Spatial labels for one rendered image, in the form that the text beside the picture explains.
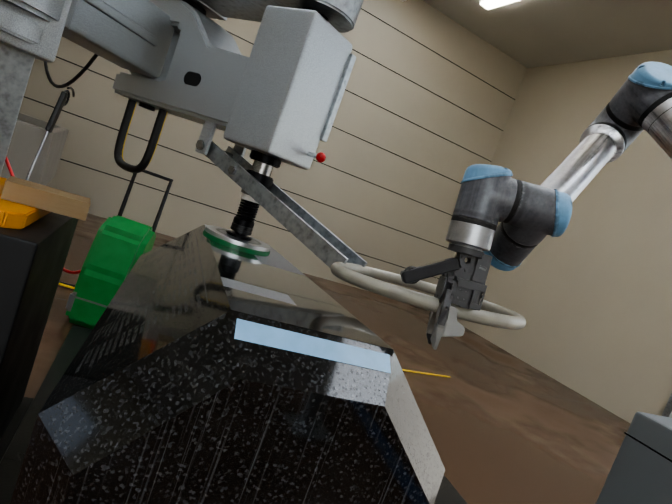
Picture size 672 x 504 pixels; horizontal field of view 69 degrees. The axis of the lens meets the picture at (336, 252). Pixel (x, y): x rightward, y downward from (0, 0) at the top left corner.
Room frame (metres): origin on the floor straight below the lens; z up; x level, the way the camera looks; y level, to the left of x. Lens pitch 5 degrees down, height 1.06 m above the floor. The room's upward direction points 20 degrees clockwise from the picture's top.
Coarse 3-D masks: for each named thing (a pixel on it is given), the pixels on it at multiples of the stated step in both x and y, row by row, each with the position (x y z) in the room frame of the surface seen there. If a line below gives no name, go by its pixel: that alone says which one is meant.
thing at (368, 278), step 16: (336, 272) 1.13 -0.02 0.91; (352, 272) 1.08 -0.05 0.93; (368, 272) 1.39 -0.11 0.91; (384, 272) 1.42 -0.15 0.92; (368, 288) 1.03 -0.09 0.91; (384, 288) 1.01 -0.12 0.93; (400, 288) 1.00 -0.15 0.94; (416, 288) 1.44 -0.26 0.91; (432, 288) 1.43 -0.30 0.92; (416, 304) 0.99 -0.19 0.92; (432, 304) 0.98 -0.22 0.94; (496, 304) 1.31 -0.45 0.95; (480, 320) 0.99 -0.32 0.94; (496, 320) 1.01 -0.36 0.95; (512, 320) 1.04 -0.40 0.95
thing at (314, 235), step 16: (224, 160) 1.56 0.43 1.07; (240, 160) 1.68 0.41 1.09; (240, 176) 1.52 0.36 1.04; (256, 192) 1.47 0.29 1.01; (272, 192) 1.59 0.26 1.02; (272, 208) 1.43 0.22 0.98; (288, 208) 1.40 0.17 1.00; (288, 224) 1.39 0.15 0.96; (304, 224) 1.37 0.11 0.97; (320, 224) 1.47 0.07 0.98; (304, 240) 1.36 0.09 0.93; (320, 240) 1.33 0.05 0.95; (336, 240) 1.43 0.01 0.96; (320, 256) 1.32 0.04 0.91; (336, 256) 1.30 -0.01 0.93; (352, 256) 1.40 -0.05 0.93
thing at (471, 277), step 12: (468, 252) 0.96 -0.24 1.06; (480, 252) 0.97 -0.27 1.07; (468, 264) 0.98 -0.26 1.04; (480, 264) 0.98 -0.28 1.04; (444, 276) 0.99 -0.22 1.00; (456, 276) 0.98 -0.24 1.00; (468, 276) 0.98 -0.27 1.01; (480, 276) 0.98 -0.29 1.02; (444, 288) 0.96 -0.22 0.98; (456, 288) 0.97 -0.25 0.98; (468, 288) 0.96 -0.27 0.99; (480, 288) 0.96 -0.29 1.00; (456, 300) 0.97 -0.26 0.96; (468, 300) 0.97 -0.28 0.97
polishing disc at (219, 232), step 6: (210, 228) 1.51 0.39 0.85; (216, 228) 1.56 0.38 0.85; (222, 228) 1.61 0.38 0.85; (216, 234) 1.46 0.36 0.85; (222, 234) 1.47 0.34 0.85; (228, 234) 1.52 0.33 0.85; (228, 240) 1.45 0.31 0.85; (234, 240) 1.45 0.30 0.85; (240, 240) 1.49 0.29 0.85; (252, 240) 1.58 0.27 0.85; (258, 240) 1.64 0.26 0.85; (246, 246) 1.47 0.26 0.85; (252, 246) 1.48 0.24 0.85; (258, 246) 1.50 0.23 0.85; (264, 246) 1.54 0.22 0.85
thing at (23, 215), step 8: (0, 184) 1.40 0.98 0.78; (0, 192) 1.30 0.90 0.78; (0, 200) 1.21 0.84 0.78; (0, 208) 1.13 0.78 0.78; (8, 208) 1.16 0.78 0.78; (16, 208) 1.19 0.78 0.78; (24, 208) 1.22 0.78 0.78; (32, 208) 1.25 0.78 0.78; (0, 216) 1.12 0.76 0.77; (8, 216) 1.13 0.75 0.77; (16, 216) 1.15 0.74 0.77; (24, 216) 1.16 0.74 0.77; (32, 216) 1.23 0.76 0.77; (40, 216) 1.32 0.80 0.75; (0, 224) 1.12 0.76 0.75; (8, 224) 1.14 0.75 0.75; (16, 224) 1.15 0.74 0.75; (24, 224) 1.17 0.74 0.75
